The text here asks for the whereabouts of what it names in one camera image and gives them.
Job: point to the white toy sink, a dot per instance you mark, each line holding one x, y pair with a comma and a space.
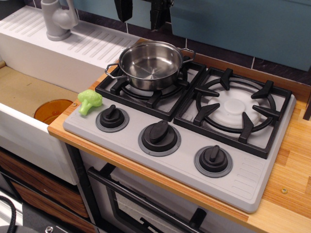
35, 70

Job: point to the stainless steel pot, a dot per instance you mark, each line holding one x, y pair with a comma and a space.
150, 65

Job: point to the black left burner grate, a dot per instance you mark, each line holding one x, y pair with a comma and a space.
163, 103

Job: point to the black burner grate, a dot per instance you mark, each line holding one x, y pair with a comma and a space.
163, 103
235, 110

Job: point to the grey toy faucet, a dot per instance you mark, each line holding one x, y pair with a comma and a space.
58, 21

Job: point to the green plastic broccoli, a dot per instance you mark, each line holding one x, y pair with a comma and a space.
88, 99

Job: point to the black right stove knob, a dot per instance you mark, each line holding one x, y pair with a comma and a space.
213, 161

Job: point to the black left stove knob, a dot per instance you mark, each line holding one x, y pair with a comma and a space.
112, 119

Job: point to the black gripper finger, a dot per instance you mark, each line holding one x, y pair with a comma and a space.
124, 9
158, 13

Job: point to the toy oven door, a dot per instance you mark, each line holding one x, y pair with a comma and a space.
212, 223

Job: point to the grey toy stove top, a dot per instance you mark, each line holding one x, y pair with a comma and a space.
243, 187

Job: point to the black middle stove knob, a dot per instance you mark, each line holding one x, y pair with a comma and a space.
159, 139

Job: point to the black right burner grate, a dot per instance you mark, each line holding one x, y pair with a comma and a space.
235, 110

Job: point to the wooden drawer front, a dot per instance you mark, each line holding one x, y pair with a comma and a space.
45, 192

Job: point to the orange sink drain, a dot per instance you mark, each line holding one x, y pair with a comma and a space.
51, 110

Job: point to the black oven door handle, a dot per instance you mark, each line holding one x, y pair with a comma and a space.
116, 190

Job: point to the black stove knob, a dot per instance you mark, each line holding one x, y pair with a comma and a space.
213, 161
159, 139
112, 119

